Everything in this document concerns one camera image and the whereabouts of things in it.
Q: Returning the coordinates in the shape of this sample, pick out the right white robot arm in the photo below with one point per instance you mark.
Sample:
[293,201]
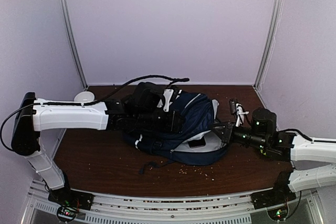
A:
[289,183]

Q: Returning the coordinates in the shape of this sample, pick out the aluminium frame post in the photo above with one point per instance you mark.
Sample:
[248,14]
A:
[270,41]
[72,43]

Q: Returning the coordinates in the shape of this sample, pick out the left aluminium frame post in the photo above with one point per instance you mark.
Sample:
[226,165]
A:
[72,43]

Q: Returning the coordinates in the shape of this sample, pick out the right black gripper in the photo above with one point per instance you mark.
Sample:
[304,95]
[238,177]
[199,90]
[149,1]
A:
[228,132]

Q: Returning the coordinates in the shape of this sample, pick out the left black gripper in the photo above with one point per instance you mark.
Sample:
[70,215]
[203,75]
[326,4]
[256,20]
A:
[171,124]

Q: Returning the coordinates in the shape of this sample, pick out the right aluminium frame post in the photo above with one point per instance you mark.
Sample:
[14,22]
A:
[270,41]

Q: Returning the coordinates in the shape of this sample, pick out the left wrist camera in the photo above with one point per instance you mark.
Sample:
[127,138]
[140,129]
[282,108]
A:
[169,96]

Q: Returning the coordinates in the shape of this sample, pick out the front aluminium rail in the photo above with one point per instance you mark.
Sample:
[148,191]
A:
[229,208]

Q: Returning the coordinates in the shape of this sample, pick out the navy blue backpack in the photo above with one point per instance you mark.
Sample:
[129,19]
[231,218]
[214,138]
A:
[200,113]

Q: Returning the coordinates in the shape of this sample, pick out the white patterned bowl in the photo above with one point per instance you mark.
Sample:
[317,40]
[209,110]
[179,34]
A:
[85,96]

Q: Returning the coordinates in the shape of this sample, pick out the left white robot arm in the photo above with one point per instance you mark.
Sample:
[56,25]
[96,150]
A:
[36,115]

